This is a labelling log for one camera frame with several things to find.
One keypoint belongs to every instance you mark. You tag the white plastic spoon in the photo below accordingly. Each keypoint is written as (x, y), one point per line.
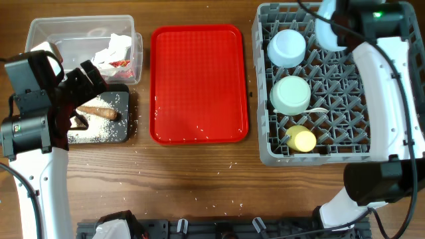
(313, 110)

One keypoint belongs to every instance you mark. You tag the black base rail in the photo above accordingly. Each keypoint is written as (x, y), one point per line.
(288, 227)

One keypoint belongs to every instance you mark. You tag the small light blue plate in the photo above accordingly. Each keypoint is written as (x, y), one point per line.
(287, 48)

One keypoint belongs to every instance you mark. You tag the clear plastic waste bin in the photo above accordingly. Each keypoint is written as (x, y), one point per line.
(79, 38)

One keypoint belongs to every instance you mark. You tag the grey dishwasher rack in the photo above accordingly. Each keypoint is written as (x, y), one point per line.
(343, 134)

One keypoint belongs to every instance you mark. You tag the pile of white rice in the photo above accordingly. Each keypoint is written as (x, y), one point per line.
(101, 130)

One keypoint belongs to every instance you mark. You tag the red plastic tray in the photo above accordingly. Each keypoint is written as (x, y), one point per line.
(197, 85)

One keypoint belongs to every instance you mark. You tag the black food waste tray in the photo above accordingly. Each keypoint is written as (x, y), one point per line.
(77, 124)

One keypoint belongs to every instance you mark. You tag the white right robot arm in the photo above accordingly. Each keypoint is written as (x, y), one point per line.
(376, 33)

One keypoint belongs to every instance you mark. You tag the red snack wrapper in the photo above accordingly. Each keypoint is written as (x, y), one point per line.
(129, 73)

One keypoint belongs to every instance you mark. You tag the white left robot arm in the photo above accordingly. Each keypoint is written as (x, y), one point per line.
(36, 144)

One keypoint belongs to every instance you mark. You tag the white tissue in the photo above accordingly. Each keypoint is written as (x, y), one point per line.
(117, 50)

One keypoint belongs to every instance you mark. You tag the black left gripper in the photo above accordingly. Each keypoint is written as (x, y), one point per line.
(87, 89)

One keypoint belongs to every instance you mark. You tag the yellow plastic cup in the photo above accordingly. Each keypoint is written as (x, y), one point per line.
(301, 139)

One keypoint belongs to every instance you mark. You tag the large light blue plate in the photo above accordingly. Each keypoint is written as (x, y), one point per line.
(325, 36)

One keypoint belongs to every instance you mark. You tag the light green rice bowl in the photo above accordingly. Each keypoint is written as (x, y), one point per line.
(290, 96)

